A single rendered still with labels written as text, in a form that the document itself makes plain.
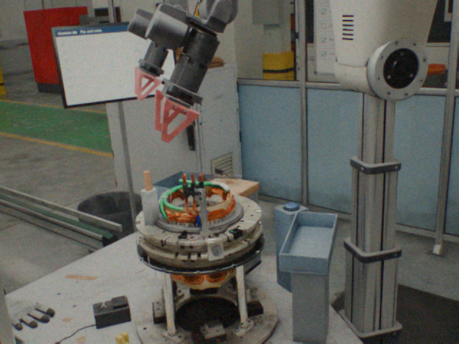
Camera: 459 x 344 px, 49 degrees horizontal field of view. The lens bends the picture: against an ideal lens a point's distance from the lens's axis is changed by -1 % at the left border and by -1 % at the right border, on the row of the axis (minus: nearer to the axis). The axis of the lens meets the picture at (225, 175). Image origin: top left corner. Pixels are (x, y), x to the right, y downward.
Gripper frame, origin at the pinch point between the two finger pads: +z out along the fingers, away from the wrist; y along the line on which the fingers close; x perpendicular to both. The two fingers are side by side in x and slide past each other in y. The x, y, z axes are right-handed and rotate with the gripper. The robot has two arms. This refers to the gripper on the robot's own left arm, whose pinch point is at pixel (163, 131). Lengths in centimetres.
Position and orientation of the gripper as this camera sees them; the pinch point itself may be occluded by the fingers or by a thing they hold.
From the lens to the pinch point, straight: 95.4
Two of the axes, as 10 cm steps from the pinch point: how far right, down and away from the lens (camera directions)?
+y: 2.5, 2.9, -9.2
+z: -4.2, 8.9, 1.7
